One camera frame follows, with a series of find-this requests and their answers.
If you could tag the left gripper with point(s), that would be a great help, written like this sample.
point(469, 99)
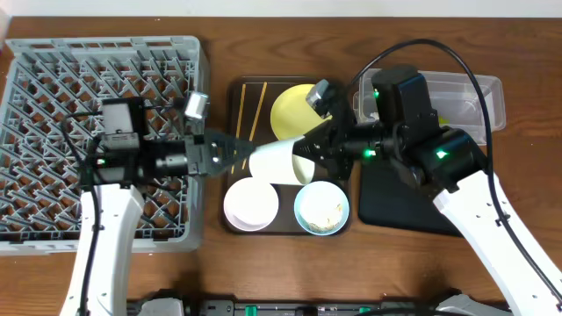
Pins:
point(193, 155)

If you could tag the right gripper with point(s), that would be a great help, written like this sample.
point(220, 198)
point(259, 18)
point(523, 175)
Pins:
point(343, 143)

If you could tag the grey dishwasher rack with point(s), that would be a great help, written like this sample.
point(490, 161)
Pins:
point(49, 114)

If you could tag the wooden chopstick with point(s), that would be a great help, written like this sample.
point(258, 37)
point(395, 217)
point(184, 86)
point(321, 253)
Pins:
point(256, 119)
point(240, 130)

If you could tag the black waste tray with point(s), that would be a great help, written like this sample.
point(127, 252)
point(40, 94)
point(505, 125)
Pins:
point(399, 192)

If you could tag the clear plastic bin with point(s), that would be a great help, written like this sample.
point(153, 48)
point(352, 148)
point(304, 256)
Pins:
point(491, 87)

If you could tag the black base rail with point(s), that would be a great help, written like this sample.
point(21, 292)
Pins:
point(168, 302)

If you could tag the white bowl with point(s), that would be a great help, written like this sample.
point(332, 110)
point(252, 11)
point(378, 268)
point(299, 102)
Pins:
point(250, 204)

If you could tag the yellow plate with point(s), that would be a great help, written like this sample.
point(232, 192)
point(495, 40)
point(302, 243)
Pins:
point(291, 115)

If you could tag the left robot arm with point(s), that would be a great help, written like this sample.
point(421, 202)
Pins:
point(120, 163)

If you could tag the green snack wrapper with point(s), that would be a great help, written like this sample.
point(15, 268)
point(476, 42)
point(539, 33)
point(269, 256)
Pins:
point(442, 121)

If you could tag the dark brown serving tray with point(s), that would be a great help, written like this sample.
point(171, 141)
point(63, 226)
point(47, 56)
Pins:
point(285, 222)

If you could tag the white paper cup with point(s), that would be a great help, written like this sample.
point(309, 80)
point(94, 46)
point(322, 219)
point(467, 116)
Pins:
point(275, 163)

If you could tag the light blue bowl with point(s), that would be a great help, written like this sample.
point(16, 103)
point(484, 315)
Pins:
point(321, 208)

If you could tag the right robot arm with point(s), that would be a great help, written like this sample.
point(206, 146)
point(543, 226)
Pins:
point(479, 209)

